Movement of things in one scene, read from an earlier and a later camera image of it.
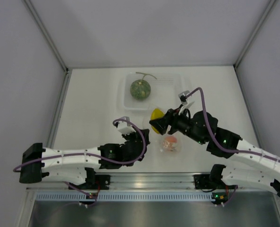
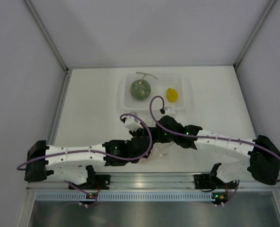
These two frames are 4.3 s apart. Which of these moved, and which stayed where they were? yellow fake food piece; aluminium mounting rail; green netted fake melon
Moved: yellow fake food piece
Stayed: green netted fake melon; aluminium mounting rail
